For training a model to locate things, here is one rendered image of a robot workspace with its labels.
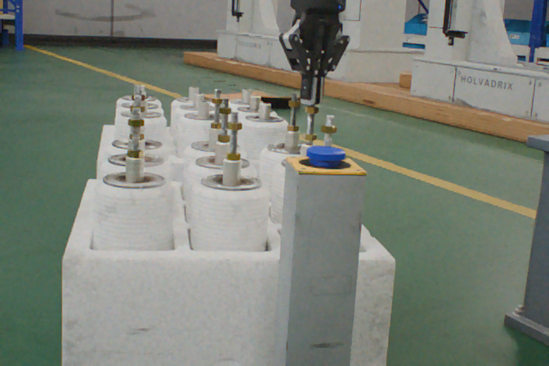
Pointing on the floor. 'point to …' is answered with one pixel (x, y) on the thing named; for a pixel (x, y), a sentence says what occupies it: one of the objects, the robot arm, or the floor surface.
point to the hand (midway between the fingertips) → (312, 90)
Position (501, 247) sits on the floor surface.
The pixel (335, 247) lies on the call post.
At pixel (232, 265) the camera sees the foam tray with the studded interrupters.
